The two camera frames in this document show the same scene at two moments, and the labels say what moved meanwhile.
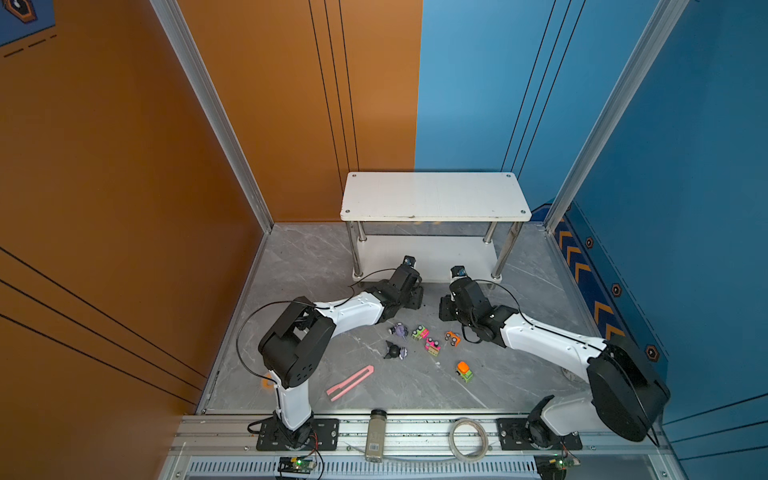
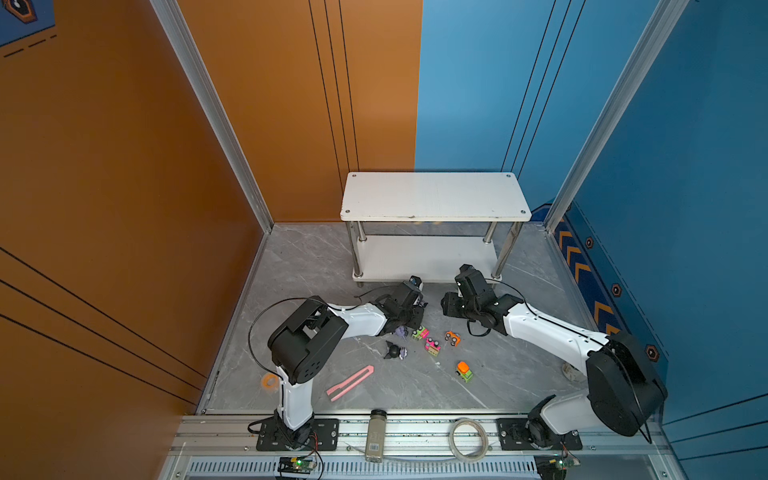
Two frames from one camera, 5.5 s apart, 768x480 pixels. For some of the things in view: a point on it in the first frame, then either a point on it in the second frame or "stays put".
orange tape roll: (267, 382) stays put
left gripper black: (417, 297) to (419, 312)
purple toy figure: (400, 330) stays put
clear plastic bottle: (375, 440) stays put
